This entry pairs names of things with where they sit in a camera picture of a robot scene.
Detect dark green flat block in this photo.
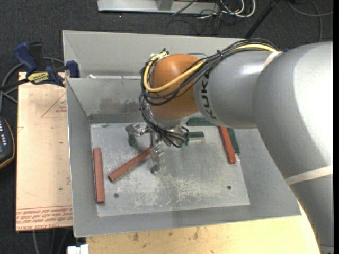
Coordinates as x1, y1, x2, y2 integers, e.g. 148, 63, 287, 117
227, 127, 240, 155
185, 117, 213, 127

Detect brown cardboard board, red print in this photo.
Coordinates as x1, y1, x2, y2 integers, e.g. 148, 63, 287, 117
15, 71, 74, 232

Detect grey metal bin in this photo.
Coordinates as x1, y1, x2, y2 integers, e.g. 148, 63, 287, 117
62, 30, 302, 238

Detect red-brown flat block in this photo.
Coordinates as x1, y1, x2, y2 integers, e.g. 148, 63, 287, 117
217, 125, 237, 165
92, 147, 106, 204
108, 146, 154, 183

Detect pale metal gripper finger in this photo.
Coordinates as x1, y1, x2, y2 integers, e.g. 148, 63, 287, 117
125, 123, 145, 146
149, 147, 166, 174

